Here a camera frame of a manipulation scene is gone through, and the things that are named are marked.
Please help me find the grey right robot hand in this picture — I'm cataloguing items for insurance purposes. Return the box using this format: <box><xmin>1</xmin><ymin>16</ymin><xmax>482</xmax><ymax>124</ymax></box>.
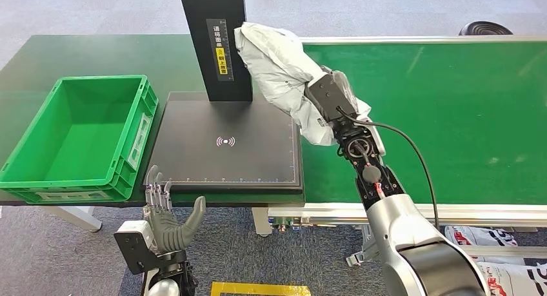
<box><xmin>328</xmin><ymin>70</ymin><xmax>388</xmax><ymax>158</ymax></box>

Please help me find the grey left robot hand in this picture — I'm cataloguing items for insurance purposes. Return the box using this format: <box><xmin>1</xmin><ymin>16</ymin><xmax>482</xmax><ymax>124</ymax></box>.
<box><xmin>144</xmin><ymin>164</ymin><xmax>207</xmax><ymax>255</ymax></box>

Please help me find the grey plastic courier package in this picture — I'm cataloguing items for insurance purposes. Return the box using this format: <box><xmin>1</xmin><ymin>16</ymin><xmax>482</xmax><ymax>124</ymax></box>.
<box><xmin>234</xmin><ymin>21</ymin><xmax>373</xmax><ymax>148</ymax></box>

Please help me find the green conveyor belt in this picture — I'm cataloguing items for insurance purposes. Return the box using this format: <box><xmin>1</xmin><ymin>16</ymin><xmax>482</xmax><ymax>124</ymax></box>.
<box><xmin>301</xmin><ymin>42</ymin><xmax>547</xmax><ymax>206</ymax></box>

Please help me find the white table leg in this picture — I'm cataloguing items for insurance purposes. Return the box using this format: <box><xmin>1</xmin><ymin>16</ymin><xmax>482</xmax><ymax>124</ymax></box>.
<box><xmin>251</xmin><ymin>207</ymin><xmax>273</xmax><ymax>238</ymax></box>
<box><xmin>41</xmin><ymin>206</ymin><xmax>103</xmax><ymax>234</ymax></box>

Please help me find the yellow floor tape marking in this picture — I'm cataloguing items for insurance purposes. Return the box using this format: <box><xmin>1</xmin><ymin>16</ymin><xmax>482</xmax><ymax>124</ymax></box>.
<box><xmin>210</xmin><ymin>282</ymin><xmax>312</xmax><ymax>296</ymax></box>

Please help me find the green plastic crate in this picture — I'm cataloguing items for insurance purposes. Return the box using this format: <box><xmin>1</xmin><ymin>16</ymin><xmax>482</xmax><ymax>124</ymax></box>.
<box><xmin>0</xmin><ymin>75</ymin><xmax>160</xmax><ymax>205</ymax></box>

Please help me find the black and yellow label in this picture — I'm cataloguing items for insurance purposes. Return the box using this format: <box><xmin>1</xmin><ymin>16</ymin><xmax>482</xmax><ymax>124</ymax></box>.
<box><xmin>206</xmin><ymin>19</ymin><xmax>235</xmax><ymax>83</ymax></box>

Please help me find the black round ribbed object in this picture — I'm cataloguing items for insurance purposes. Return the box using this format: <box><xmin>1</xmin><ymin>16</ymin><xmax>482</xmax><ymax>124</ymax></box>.
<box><xmin>458</xmin><ymin>21</ymin><xmax>513</xmax><ymax>36</ymax></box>

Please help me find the black scanner column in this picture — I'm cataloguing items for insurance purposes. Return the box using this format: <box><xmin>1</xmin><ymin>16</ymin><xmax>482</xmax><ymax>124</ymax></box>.
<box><xmin>177</xmin><ymin>0</ymin><xmax>254</xmax><ymax>103</ymax></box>

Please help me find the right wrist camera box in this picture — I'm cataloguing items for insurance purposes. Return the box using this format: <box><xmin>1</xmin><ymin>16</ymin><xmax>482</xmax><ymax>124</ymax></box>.
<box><xmin>304</xmin><ymin>72</ymin><xmax>360</xmax><ymax>125</ymax></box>

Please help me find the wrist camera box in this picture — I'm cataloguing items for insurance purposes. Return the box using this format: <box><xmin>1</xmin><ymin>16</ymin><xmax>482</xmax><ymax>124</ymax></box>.
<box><xmin>304</xmin><ymin>72</ymin><xmax>360</xmax><ymax>125</ymax></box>
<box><xmin>114</xmin><ymin>220</ymin><xmax>158</xmax><ymax>276</ymax></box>

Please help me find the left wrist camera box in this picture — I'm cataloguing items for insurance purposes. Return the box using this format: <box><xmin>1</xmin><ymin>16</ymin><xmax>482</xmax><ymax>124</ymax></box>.
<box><xmin>114</xmin><ymin>220</ymin><xmax>158</xmax><ymax>276</ymax></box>

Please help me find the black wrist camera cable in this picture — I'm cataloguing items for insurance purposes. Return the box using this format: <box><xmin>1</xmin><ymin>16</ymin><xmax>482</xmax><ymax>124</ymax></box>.
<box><xmin>335</xmin><ymin>106</ymin><xmax>441</xmax><ymax>231</ymax></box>

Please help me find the black scanner base plate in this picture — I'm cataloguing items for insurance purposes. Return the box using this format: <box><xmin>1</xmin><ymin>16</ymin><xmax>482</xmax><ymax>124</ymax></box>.
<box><xmin>145</xmin><ymin>92</ymin><xmax>304</xmax><ymax>196</ymax></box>

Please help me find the aluminium conveyor frame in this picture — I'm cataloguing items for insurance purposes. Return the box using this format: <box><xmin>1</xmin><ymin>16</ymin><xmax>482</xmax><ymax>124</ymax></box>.
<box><xmin>266</xmin><ymin>35</ymin><xmax>547</xmax><ymax>270</ymax></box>

